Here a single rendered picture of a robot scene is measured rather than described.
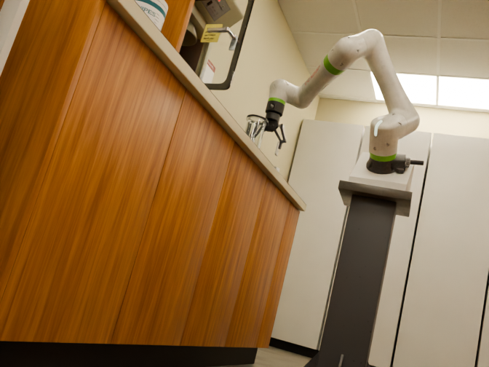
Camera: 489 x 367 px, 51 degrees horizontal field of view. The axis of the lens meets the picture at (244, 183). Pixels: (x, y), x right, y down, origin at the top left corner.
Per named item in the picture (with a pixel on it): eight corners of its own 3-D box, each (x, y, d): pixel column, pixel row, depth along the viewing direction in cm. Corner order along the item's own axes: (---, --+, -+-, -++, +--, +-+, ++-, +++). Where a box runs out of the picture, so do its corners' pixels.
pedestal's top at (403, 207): (409, 217, 254) (410, 209, 255) (410, 200, 225) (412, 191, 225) (343, 205, 264) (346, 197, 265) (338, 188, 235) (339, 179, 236)
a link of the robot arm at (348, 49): (372, 49, 235) (357, 28, 237) (354, 56, 229) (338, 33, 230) (349, 71, 251) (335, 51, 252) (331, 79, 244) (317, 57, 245)
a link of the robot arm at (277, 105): (287, 109, 271) (271, 108, 275) (281, 100, 261) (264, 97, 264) (284, 120, 270) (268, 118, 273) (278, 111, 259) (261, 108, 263)
